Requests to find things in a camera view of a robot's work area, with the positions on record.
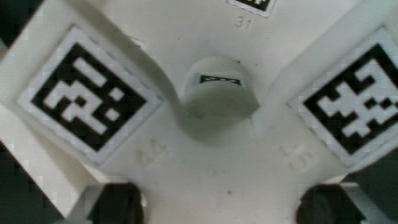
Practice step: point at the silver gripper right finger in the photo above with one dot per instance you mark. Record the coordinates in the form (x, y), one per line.
(336, 204)

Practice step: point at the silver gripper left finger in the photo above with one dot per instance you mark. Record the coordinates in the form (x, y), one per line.
(107, 205)

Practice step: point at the white cylindrical table leg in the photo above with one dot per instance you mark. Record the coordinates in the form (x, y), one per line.
(219, 98)

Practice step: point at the white cross table base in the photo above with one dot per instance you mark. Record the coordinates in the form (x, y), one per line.
(95, 125)

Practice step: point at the white round table top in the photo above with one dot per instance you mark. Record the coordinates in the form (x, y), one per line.
(191, 29)

